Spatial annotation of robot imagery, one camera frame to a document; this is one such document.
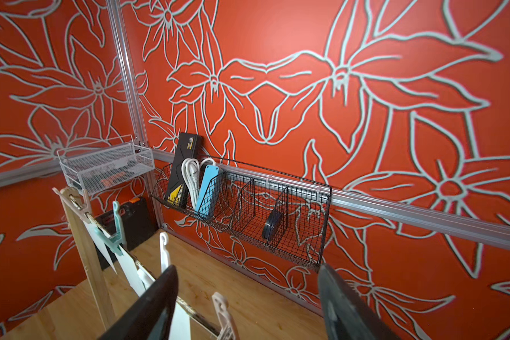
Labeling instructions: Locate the light blue power bank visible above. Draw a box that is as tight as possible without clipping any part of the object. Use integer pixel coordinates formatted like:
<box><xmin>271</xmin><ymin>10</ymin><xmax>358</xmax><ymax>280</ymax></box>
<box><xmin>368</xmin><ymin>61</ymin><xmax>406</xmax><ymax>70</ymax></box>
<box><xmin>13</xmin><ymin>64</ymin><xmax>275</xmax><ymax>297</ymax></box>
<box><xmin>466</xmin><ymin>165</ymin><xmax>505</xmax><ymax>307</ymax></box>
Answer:
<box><xmin>195</xmin><ymin>165</ymin><xmax>221</xmax><ymax>220</ymax></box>

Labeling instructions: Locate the black wire wall basket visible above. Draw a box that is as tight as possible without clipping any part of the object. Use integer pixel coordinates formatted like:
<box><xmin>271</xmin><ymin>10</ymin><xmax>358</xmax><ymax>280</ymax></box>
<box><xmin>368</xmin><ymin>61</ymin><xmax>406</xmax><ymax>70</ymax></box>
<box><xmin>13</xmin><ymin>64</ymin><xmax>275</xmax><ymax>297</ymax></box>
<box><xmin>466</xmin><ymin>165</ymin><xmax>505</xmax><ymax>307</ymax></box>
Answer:
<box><xmin>152</xmin><ymin>164</ymin><xmax>332</xmax><ymax>271</ymax></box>

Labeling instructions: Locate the black box yellow label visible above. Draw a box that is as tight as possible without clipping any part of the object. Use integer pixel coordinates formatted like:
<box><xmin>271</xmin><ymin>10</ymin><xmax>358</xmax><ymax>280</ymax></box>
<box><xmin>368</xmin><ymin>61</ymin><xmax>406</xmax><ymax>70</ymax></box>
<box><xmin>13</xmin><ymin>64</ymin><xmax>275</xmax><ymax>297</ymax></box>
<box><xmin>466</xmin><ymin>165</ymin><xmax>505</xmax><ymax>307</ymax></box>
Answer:
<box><xmin>164</xmin><ymin>133</ymin><xmax>202</xmax><ymax>208</ymax></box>

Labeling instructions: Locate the wooden drying rack frame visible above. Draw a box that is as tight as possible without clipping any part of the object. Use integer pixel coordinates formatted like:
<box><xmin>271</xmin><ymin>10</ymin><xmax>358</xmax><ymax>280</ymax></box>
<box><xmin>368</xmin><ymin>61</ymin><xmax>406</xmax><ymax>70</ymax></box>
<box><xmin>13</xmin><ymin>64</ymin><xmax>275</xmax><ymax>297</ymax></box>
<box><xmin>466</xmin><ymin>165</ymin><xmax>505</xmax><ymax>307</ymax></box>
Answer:
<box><xmin>59</xmin><ymin>187</ymin><xmax>221</xmax><ymax>338</ymax></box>

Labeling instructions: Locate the clear mesh wall bin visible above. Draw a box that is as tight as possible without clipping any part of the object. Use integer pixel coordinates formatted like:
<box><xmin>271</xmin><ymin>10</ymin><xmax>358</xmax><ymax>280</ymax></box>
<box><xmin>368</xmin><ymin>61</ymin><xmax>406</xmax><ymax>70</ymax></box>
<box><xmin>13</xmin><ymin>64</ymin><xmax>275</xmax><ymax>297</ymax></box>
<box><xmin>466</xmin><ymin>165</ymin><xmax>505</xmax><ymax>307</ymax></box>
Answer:
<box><xmin>56</xmin><ymin>135</ymin><xmax>155</xmax><ymax>195</ymax></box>

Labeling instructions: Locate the white coiled cable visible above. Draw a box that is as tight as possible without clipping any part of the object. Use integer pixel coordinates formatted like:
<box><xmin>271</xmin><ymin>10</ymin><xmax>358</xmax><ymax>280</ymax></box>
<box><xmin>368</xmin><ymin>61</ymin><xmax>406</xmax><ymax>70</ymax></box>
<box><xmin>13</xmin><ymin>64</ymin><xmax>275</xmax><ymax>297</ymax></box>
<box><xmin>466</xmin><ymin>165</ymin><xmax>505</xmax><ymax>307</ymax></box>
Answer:
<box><xmin>180</xmin><ymin>157</ymin><xmax>217</xmax><ymax>210</ymax></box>

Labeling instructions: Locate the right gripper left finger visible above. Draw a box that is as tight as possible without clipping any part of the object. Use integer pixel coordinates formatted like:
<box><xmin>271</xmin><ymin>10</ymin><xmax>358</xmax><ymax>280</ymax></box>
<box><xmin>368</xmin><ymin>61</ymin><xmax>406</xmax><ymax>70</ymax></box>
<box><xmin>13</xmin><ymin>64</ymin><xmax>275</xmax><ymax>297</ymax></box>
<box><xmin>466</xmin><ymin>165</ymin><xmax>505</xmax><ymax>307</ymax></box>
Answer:
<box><xmin>100</xmin><ymin>265</ymin><xmax>179</xmax><ymax>339</ymax></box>

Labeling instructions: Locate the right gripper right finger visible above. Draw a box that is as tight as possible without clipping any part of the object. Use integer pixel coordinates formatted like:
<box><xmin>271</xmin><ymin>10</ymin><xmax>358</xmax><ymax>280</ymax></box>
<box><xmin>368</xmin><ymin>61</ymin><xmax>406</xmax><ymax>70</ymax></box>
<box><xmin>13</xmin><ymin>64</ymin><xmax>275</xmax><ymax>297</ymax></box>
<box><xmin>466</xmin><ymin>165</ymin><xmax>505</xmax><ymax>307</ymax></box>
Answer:
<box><xmin>317</xmin><ymin>263</ymin><xmax>399</xmax><ymax>339</ymax></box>

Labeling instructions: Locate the black orange tool case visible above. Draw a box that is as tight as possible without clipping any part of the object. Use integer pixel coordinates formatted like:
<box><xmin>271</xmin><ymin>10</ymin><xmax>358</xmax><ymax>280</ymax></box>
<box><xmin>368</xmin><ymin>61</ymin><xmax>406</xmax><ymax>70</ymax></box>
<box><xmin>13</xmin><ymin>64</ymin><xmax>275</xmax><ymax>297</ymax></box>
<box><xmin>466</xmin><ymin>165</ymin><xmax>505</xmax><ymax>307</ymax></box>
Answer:
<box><xmin>96</xmin><ymin>197</ymin><xmax>158</xmax><ymax>270</ymax></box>

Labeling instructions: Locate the white clothespin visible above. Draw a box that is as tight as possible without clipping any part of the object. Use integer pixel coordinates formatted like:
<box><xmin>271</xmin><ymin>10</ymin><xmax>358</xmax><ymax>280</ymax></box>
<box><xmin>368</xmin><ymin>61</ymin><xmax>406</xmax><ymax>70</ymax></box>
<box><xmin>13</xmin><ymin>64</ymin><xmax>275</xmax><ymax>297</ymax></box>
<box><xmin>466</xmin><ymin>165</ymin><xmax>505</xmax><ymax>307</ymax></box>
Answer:
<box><xmin>159</xmin><ymin>232</ymin><xmax>171</xmax><ymax>273</ymax></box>

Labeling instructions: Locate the teal clothespin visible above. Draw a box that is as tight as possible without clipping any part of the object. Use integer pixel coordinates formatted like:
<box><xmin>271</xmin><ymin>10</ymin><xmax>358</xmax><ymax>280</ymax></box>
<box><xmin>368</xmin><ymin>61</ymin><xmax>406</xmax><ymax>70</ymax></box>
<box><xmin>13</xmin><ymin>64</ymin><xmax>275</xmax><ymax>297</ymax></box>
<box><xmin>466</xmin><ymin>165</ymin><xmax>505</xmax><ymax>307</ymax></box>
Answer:
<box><xmin>93</xmin><ymin>201</ymin><xmax>126</xmax><ymax>256</ymax></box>

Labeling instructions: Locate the black tape roll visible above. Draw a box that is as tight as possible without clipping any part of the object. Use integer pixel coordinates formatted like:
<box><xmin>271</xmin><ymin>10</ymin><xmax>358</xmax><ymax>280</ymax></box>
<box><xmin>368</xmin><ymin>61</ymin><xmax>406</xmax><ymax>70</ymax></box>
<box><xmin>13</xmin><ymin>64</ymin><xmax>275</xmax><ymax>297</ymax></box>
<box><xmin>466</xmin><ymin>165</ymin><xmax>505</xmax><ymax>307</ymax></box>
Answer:
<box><xmin>262</xmin><ymin>210</ymin><xmax>283</xmax><ymax>243</ymax></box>

